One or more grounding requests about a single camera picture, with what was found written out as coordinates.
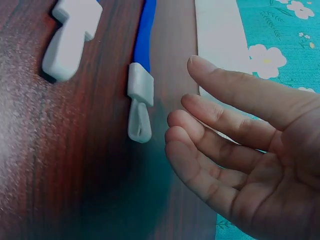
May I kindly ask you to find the person's right hand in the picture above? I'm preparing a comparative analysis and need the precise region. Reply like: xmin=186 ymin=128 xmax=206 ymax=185
xmin=164 ymin=54 xmax=320 ymax=240

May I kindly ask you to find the large white cross-shaped block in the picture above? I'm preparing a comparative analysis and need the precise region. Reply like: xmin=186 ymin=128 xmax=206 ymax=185
xmin=41 ymin=0 xmax=104 ymax=83

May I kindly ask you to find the blue strip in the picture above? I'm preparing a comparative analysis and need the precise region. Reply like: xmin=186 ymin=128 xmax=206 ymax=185
xmin=131 ymin=0 xmax=158 ymax=74

